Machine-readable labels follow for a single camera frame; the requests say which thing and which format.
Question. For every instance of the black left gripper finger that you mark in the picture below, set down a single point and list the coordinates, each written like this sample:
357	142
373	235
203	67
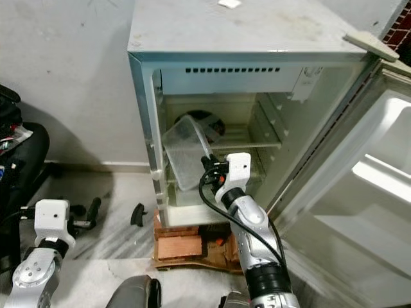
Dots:
94	212

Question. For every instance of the clear fridge shelf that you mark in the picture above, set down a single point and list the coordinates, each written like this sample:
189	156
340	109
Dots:
250	144

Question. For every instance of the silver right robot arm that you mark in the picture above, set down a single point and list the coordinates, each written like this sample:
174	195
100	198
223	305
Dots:
253	224

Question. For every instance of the grey robot left leg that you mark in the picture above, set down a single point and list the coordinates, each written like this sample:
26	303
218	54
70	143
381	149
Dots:
135	294

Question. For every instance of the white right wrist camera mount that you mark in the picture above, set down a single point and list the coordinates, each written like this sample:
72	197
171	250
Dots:
237	168

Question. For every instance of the clear plastic container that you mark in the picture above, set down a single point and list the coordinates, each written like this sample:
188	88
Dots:
183	154

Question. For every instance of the grey robot right leg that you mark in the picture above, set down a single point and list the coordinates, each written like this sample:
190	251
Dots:
234	301

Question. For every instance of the small white flat piece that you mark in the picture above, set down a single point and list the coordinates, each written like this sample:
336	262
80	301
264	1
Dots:
229	4

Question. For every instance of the red brick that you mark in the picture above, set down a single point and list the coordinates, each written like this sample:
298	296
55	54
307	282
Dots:
180	246
233	247

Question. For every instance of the brown wooden board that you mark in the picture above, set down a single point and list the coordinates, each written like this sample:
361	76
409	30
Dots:
192	265

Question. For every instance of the grey robot leg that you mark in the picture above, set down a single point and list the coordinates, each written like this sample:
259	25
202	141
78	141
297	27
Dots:
135	294
234	301

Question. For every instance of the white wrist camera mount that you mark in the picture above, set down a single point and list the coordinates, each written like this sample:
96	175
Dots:
237	168
52	218

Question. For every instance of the small black curved object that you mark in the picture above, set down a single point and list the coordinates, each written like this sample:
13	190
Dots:
138	215

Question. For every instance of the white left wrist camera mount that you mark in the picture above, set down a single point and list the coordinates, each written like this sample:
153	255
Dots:
52	218

